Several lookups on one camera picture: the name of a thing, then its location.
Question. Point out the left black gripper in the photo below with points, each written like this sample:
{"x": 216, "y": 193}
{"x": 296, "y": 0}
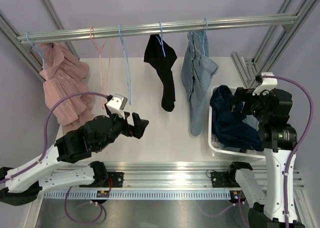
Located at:
{"x": 136, "y": 130}

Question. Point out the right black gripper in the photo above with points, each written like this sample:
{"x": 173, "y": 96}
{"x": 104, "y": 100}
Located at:
{"x": 243, "y": 95}

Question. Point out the dark blue denim skirt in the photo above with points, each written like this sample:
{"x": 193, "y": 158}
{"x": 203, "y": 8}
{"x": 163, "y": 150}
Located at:
{"x": 226, "y": 122}

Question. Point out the light blue wire hanger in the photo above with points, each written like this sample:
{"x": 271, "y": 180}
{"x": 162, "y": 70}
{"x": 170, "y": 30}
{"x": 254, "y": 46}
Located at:
{"x": 127, "y": 68}

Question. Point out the light blue denim skirt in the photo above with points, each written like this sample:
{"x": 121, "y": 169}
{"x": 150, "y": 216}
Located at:
{"x": 249, "y": 120}

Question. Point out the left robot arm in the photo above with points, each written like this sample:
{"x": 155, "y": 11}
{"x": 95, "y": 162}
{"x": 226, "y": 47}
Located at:
{"x": 37, "y": 177}

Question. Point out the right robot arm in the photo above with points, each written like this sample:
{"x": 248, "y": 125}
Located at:
{"x": 275, "y": 207}

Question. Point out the blue hanger of pale denim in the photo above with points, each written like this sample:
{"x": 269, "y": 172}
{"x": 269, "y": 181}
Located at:
{"x": 200, "y": 40}

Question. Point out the blue hanger of pink dress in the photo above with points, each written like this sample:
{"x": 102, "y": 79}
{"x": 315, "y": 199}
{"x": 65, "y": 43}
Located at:
{"x": 40, "y": 52}

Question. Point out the white plastic basket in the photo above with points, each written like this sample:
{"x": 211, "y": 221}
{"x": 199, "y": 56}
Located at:
{"x": 214, "y": 144}

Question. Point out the pale blue denim garment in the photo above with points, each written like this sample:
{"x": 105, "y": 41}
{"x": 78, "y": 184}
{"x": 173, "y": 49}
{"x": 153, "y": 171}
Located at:
{"x": 196, "y": 75}

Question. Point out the black garment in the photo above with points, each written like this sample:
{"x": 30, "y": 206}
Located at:
{"x": 162, "y": 58}

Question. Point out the pink ruffled dress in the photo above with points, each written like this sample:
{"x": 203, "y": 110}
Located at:
{"x": 64, "y": 74}

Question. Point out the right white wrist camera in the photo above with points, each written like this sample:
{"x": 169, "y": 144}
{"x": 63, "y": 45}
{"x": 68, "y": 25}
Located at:
{"x": 266, "y": 81}

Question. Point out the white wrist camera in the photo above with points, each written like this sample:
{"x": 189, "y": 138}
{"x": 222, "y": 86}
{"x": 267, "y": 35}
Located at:
{"x": 266, "y": 81}
{"x": 115, "y": 105}

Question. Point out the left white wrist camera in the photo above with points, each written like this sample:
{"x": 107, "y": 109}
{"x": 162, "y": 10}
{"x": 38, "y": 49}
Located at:
{"x": 115, "y": 105}

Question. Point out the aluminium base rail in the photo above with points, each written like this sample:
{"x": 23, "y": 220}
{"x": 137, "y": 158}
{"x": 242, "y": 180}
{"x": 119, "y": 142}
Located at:
{"x": 167, "y": 175}

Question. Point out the white slotted cable duct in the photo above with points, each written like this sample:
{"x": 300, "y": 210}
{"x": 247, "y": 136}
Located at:
{"x": 75, "y": 194}

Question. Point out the aluminium hanging rail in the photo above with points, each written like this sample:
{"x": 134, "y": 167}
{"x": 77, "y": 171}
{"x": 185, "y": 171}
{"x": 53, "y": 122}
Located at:
{"x": 168, "y": 27}

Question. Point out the aluminium frame right post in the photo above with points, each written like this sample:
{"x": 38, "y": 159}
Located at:
{"x": 274, "y": 43}

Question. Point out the aluminium frame post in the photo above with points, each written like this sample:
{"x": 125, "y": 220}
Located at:
{"x": 23, "y": 44}
{"x": 274, "y": 43}

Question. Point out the aluminium frame left post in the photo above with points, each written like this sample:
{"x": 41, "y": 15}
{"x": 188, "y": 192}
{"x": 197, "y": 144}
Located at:
{"x": 23, "y": 44}

